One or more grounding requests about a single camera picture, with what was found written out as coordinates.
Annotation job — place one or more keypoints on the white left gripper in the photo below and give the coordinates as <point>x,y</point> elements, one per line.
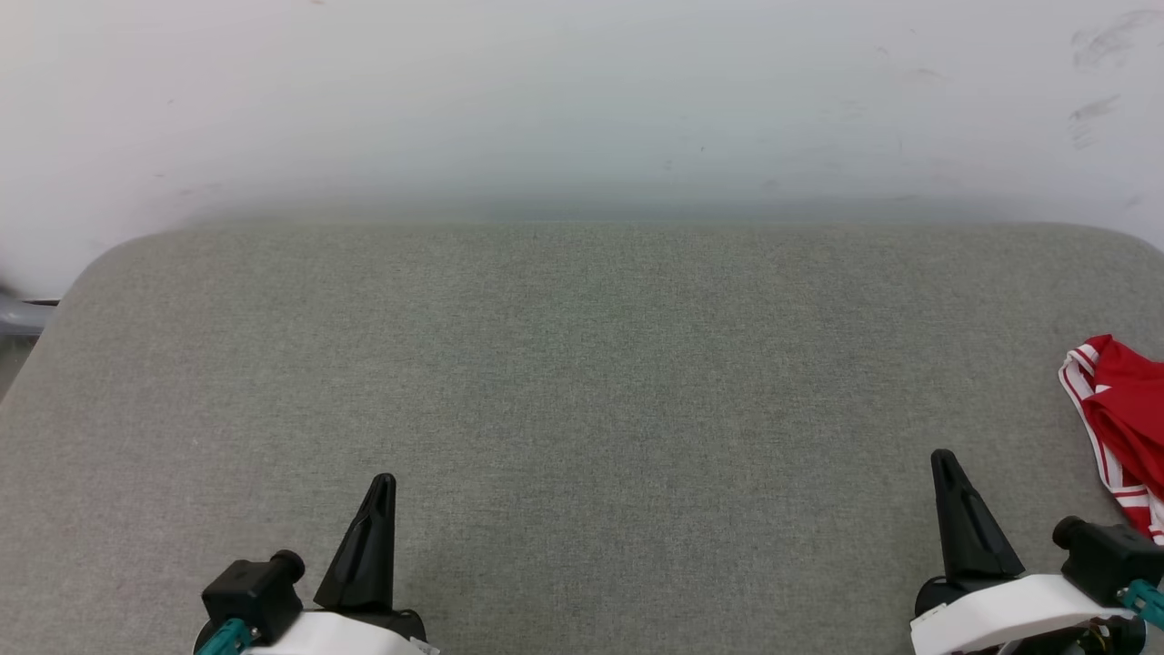
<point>346,637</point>

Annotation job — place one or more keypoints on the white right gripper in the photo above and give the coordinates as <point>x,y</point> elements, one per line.
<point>1000,609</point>

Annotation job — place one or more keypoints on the red and white basketball jersey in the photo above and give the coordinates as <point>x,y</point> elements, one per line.
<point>1132,400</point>

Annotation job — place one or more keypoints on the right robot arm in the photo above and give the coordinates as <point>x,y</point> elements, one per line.
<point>1109,641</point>

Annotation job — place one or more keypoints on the grey plastic pipe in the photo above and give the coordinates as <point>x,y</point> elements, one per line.
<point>23,316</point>

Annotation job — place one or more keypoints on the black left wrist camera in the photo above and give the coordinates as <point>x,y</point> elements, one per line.
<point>250,591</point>

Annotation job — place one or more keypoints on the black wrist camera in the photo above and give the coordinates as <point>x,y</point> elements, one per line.
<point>1105,555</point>
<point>250,591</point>

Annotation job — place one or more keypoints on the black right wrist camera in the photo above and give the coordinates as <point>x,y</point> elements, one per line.
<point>1105,555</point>

